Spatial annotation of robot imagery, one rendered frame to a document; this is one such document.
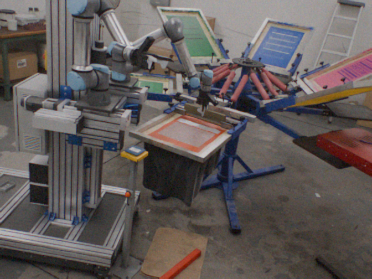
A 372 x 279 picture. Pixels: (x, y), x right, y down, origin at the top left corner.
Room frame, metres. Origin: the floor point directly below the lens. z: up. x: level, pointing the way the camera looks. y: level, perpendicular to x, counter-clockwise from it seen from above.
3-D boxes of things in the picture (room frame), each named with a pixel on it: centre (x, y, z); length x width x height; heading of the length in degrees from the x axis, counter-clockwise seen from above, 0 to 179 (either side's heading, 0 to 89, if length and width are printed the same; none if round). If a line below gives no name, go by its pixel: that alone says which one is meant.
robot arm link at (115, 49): (2.13, 0.42, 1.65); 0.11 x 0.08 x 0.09; 60
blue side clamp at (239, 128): (2.93, -0.37, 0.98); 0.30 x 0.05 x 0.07; 156
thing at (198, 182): (2.69, -0.18, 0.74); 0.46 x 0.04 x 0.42; 156
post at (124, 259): (2.36, 0.33, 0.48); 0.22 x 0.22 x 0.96; 66
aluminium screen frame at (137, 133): (2.82, -0.01, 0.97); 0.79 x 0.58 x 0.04; 156
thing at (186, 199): (2.56, 0.11, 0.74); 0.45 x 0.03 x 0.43; 66
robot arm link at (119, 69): (2.14, 0.41, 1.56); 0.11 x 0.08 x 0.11; 150
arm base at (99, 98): (2.37, 0.58, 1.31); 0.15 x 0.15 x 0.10
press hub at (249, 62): (3.78, -0.45, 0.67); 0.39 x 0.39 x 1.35
